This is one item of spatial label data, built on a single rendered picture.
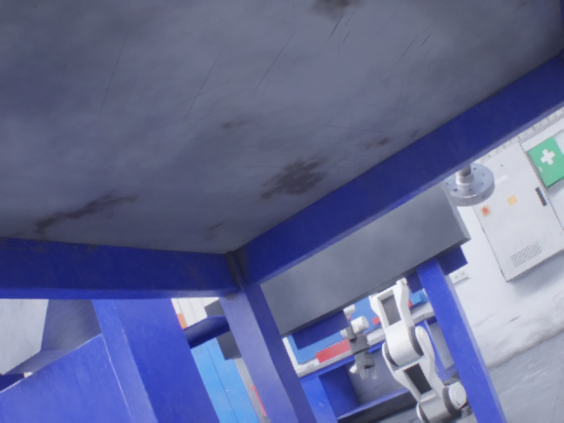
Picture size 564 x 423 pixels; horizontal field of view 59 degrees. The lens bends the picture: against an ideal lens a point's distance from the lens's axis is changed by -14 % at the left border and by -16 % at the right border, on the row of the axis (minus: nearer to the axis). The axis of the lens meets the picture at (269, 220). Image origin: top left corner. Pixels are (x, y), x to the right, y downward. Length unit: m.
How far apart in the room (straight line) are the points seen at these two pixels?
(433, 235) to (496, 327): 4.95
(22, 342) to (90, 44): 0.97
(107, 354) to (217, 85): 0.71
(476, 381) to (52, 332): 0.88
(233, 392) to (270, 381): 6.01
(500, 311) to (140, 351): 5.21
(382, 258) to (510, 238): 4.55
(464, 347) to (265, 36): 0.82
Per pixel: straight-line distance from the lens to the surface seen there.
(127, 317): 1.06
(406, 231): 1.14
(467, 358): 1.13
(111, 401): 1.09
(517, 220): 5.67
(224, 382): 6.91
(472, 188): 1.79
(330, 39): 0.48
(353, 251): 1.18
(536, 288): 5.96
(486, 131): 0.76
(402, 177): 0.78
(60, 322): 1.22
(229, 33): 0.42
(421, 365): 2.41
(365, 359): 2.53
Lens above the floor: 0.58
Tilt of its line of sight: 18 degrees up
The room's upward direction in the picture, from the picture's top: 23 degrees counter-clockwise
